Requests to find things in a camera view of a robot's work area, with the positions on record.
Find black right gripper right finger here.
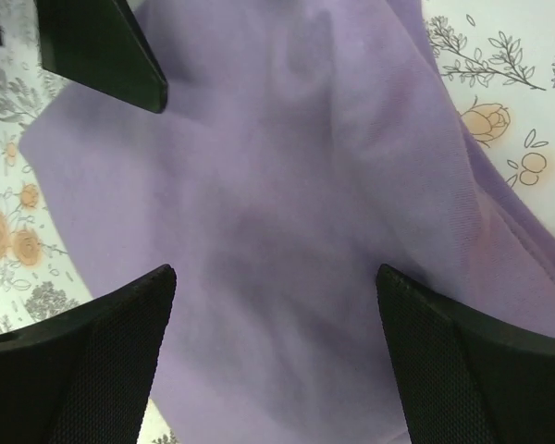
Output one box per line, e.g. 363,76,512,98
376,265,555,443

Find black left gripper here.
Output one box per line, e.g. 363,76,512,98
0,0,168,114

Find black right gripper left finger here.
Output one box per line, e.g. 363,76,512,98
0,265,177,443

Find lilac purple t shirt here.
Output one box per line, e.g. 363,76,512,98
19,1,555,443

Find floral patterned table cloth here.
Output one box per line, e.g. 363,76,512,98
0,1,555,443

